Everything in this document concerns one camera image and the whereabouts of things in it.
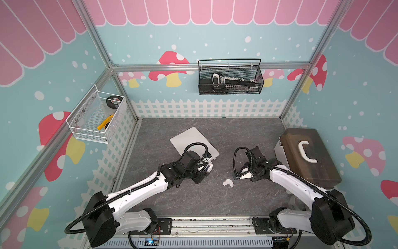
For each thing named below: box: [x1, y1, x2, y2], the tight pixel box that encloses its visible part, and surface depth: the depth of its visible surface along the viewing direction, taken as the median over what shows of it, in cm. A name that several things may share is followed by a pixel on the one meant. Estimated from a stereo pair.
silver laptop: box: [169, 126, 220, 160], surface depth 111 cm
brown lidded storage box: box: [274, 128, 343, 189], surface depth 82 cm
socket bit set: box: [211, 72, 257, 93], surface depth 91 cm
